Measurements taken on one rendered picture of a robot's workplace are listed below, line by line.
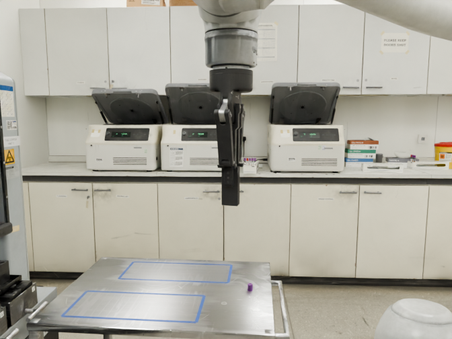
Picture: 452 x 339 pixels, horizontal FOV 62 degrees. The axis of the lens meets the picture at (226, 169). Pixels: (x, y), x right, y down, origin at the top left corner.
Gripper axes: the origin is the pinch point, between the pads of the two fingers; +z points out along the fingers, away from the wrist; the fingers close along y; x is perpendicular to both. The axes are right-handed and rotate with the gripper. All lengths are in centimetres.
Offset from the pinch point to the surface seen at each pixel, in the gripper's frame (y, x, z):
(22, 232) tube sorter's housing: 35, 80, 26
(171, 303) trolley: 23.9, 22.2, 37.3
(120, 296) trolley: 24, 38, 37
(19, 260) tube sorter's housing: 33, 80, 35
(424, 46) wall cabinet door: 273, -87, -67
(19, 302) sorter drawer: 19, 68, 41
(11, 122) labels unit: 34, 80, -10
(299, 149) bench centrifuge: 224, 4, 12
